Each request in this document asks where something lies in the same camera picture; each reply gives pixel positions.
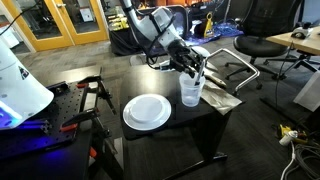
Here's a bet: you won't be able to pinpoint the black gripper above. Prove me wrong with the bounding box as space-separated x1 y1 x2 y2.
165 39 206 80

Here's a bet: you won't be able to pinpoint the black and white marker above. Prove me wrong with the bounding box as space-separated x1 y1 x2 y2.
194 59 206 86

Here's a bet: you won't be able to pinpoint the clear plastic cup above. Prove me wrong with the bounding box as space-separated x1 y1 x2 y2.
178 72 207 108

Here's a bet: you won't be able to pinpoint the yellow caution sign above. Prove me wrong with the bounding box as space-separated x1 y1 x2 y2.
202 12 216 39

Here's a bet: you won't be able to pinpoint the black side table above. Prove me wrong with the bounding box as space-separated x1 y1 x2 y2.
119 64 244 180

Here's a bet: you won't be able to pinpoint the white round plate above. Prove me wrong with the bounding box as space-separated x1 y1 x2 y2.
122 93 172 132

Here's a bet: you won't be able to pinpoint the black mesh office chair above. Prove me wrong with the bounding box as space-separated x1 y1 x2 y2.
224 0 320 91

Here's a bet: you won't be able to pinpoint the black draped table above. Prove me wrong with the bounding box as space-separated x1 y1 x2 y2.
109 4 189 57

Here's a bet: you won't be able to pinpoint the light wooden desk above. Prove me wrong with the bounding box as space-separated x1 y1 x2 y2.
265 25 320 57

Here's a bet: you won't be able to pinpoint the black and white controller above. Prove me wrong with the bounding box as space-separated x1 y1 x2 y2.
290 25 315 40

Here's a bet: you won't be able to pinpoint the white power plug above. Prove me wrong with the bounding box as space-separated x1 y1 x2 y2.
278 130 299 147

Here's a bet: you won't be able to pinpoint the white desk cabinet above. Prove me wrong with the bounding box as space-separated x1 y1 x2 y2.
292 70 320 113

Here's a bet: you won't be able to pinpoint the yellow power plug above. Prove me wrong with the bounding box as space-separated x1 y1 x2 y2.
279 124 308 145

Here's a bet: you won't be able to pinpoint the yellow framed glass doors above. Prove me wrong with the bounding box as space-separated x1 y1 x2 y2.
0 0 110 53

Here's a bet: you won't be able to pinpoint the black perforated breadboard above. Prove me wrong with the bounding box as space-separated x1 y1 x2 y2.
0 80 92 162

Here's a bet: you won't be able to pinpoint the wooden handled paintbrush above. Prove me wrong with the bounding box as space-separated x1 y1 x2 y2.
203 71 228 90

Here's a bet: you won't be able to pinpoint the chrome table handle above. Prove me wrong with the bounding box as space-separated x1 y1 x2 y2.
204 47 261 96

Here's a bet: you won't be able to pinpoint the black clamp orange handle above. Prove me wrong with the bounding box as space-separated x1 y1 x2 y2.
59 107 103 133
87 126 118 164
75 67 118 116

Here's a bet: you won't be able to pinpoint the tangle of floor cables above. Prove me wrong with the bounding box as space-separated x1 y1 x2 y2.
279 139 320 180

